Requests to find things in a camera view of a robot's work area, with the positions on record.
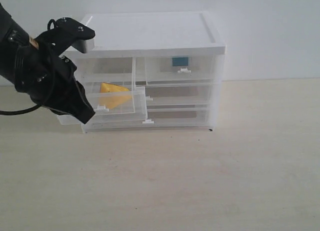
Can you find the white plastic drawer cabinet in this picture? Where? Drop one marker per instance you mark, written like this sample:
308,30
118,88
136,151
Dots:
158,34

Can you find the clear drawer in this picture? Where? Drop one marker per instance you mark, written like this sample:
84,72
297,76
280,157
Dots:
178,96
91,72
190,117
158,71

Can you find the yellow cheese wedge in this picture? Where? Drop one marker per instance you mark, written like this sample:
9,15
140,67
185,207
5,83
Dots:
111,99

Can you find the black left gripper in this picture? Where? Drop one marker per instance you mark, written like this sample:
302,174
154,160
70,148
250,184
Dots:
50,83

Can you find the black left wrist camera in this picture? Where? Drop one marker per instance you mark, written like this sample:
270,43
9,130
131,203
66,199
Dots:
66,32

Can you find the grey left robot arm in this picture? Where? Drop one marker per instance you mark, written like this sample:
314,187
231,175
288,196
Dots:
13,36

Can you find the clear bottom drawer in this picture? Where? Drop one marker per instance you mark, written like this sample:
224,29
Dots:
190,117

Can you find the white blue pill bottle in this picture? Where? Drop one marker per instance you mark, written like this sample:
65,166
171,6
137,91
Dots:
180,61

